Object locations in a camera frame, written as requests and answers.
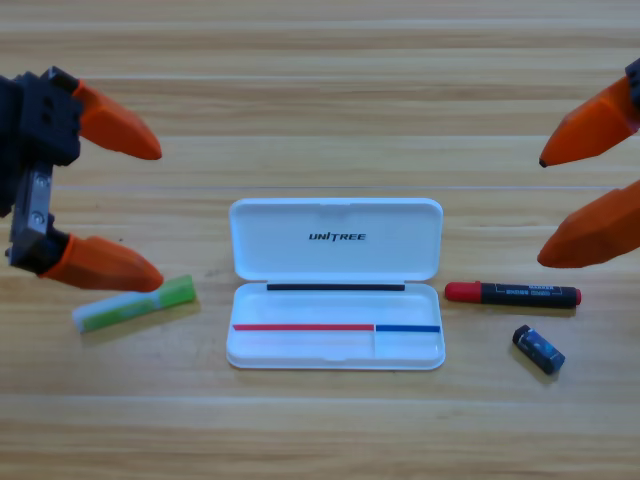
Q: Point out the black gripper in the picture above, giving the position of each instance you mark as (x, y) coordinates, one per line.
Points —
(636, 90)
(45, 120)

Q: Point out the green highlighter pen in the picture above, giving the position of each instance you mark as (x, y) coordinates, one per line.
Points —
(125, 311)

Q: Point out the red and black marker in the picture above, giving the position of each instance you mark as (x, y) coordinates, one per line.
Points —
(520, 295)

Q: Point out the black and blue eraser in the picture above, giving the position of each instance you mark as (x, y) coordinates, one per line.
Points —
(539, 349)

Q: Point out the white open pencil case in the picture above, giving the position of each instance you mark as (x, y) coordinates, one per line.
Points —
(335, 300)

